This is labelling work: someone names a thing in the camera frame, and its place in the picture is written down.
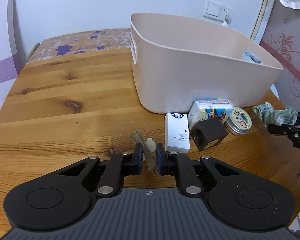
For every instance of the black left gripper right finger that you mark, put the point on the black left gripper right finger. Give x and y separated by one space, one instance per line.
193 178

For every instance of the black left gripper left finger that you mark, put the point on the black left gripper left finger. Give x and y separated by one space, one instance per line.
105 178

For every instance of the white small cardboard box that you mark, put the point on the white small cardboard box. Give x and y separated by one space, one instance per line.
177 138

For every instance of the green checkered scrunchie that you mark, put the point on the green checkered scrunchie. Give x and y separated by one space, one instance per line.
269 116

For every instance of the beige folding comb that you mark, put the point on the beige folding comb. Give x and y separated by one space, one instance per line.
147 152

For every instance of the dark brown cube block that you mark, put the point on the dark brown cube block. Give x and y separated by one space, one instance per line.
208 133

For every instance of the round floral metal tin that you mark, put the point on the round floral metal tin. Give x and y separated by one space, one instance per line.
239 121

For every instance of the colourful tissue pack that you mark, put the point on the colourful tissue pack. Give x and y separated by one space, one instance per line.
209 109

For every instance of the beige plastic storage bin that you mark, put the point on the beige plastic storage bin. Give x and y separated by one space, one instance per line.
177 60

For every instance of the floral bedside cabinet top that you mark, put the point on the floral bedside cabinet top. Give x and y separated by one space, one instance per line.
78 43

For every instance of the white purple wardrobe panel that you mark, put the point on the white purple wardrobe panel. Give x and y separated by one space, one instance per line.
10 65

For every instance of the white wall plug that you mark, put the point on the white wall plug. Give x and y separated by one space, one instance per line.
227 21

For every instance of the white wall switch socket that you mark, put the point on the white wall switch socket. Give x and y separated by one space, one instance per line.
216 11

